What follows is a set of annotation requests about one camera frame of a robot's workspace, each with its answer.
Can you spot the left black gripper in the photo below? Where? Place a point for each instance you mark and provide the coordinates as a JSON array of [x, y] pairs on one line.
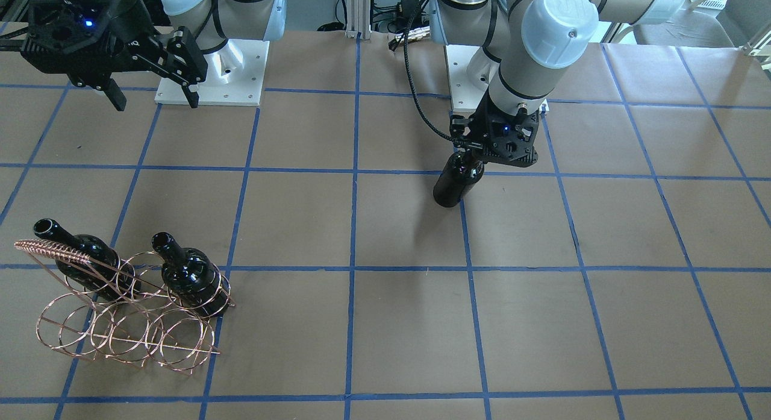
[[460, 131]]

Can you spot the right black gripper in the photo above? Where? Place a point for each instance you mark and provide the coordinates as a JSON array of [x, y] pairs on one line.
[[124, 41]]

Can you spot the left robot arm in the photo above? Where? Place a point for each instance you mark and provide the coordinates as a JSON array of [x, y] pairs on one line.
[[530, 44]]

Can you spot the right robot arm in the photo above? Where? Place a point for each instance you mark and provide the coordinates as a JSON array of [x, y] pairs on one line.
[[213, 23]]

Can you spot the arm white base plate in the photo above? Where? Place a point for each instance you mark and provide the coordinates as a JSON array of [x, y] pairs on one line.
[[235, 74], [461, 76]]

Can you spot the aluminium frame post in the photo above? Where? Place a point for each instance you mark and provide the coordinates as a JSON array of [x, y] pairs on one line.
[[358, 19]]

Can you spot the copper wire wine basket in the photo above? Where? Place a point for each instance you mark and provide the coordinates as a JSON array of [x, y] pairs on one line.
[[145, 328]]

